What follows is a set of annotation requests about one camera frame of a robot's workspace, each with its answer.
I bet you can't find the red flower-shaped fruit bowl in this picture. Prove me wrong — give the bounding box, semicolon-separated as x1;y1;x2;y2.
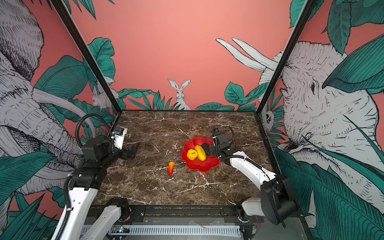
181;137;220;173

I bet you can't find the yellow fake mango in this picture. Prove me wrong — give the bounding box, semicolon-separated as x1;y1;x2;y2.
195;145;207;161

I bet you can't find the yellow fake apple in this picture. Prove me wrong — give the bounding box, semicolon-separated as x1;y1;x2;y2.
187;149;198;161

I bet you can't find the orange red fake carrot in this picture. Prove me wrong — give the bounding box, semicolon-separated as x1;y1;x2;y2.
168;162;175;175

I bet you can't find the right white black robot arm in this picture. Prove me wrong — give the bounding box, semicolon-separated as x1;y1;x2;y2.
210;129;299;225

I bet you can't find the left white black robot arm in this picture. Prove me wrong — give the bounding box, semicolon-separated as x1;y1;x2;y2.
52;136;139;240

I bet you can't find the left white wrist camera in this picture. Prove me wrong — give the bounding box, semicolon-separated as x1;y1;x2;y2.
112;127;128;150

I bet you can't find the left black corrugated cable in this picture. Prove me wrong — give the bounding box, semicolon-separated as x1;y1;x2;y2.
74;113;113;149

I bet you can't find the black front mounting rail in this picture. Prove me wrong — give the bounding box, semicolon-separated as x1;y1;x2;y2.
64;204;304;224

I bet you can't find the white slotted cable duct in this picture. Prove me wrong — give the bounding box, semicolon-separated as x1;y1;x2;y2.
107;225;242;237

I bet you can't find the left black frame post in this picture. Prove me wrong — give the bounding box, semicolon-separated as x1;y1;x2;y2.
50;0;122;114

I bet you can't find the black frame post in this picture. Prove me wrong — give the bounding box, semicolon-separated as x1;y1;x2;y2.
50;0;122;114
256;0;317;116

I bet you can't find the right black frame post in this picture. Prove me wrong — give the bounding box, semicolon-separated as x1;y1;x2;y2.
256;0;317;116

